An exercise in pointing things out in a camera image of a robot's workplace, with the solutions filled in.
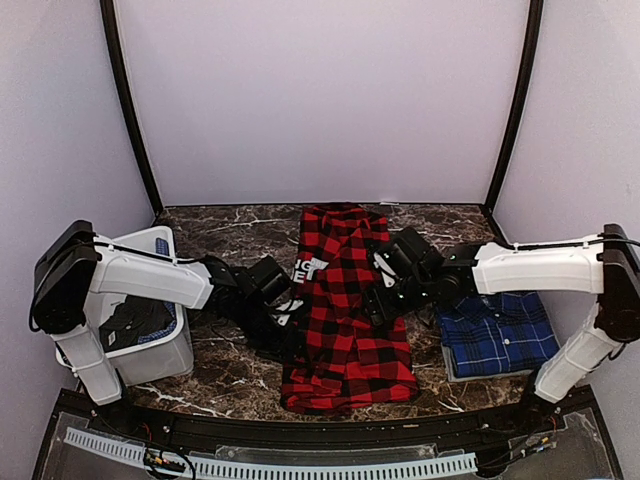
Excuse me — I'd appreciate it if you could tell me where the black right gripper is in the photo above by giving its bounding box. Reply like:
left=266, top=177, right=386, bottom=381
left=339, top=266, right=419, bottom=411
left=361, top=273, right=436, bottom=324

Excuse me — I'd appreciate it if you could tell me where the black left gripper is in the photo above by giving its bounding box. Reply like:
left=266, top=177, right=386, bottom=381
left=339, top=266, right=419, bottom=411
left=234, top=296, right=310, bottom=368

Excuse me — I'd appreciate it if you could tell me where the red black plaid shirt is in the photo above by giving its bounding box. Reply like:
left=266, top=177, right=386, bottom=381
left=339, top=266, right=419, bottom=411
left=280, top=204, right=419, bottom=415

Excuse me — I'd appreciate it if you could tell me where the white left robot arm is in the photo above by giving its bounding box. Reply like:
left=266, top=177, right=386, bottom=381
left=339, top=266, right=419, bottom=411
left=29, top=220, right=300, bottom=436

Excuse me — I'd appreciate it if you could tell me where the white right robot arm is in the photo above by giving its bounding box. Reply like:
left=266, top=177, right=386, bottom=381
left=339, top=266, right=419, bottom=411
left=362, top=224, right=639, bottom=434

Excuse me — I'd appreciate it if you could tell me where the folded grey shirt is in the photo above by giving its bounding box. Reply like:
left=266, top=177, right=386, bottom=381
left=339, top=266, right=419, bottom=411
left=441, top=346, right=532, bottom=383

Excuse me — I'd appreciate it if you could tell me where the folded blue plaid shirt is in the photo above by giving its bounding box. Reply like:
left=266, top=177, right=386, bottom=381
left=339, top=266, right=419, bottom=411
left=436, top=292, right=560, bottom=378

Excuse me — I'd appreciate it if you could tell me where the black shirt in bin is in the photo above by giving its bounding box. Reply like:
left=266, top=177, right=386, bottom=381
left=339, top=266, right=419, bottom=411
left=99, top=296, right=177, bottom=352

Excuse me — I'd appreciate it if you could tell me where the blue checked shirt in bin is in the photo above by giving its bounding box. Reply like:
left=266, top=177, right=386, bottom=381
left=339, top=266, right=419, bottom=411
left=135, top=238, right=180, bottom=346

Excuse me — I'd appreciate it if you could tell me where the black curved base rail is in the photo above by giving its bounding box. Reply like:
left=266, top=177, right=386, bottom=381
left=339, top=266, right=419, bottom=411
left=54, top=384, right=596, bottom=451

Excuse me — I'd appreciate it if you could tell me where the white slotted cable duct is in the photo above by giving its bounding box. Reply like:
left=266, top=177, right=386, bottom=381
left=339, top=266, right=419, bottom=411
left=64, top=427, right=477, bottom=479

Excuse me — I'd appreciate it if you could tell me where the right black frame post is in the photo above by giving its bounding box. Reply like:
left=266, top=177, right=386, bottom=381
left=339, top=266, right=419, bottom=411
left=483, top=0, right=544, bottom=217

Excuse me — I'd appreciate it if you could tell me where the black frame post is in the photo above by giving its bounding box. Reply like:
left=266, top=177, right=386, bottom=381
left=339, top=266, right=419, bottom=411
left=99, top=0, right=164, bottom=217
left=483, top=0, right=544, bottom=217

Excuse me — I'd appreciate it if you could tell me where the left black frame post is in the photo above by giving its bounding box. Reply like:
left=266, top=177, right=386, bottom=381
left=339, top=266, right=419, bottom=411
left=99, top=0, right=164, bottom=217

